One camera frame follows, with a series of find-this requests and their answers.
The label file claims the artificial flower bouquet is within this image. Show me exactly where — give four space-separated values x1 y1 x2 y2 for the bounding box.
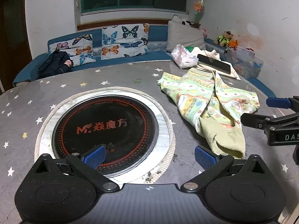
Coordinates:
194 0 204 24

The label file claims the colourful patterned baby garment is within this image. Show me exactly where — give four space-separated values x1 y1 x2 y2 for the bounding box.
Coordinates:
158 68 260 159

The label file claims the grey plain pillow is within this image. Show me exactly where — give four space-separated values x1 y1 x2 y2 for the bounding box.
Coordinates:
166 21 206 52

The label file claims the black round induction cooktop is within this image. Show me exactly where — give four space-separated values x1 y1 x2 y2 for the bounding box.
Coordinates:
52 95 159 176

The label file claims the panda plush toy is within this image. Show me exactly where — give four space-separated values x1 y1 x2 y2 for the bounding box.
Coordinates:
171 15 199 28

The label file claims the black backpack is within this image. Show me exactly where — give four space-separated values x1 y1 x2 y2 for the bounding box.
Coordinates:
38 50 73 79

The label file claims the cream folded cloth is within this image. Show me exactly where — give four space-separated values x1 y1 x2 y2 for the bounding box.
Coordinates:
186 46 241 80

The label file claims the orange plush toy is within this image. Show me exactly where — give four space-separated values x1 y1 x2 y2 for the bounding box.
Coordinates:
228 40 238 50

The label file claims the clear plastic storage box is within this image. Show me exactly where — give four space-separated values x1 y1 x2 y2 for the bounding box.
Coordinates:
226 46 263 79

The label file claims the black tablet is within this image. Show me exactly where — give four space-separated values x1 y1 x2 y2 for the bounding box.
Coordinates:
197 54 231 74

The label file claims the pink white plastic bag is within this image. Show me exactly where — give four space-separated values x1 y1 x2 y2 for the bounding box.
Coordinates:
171 45 198 69

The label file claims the blue sofa bench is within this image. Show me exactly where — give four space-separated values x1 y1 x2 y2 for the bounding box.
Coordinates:
13 24 277 99

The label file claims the teddy bear yellow vest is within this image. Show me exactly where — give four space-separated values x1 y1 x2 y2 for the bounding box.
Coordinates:
213 30 233 48

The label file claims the small butterfly pillow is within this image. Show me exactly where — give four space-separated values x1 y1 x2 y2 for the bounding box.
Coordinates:
48 34 96 67

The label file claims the large butterfly pillow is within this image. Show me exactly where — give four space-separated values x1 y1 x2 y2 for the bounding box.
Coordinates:
100 23 150 60

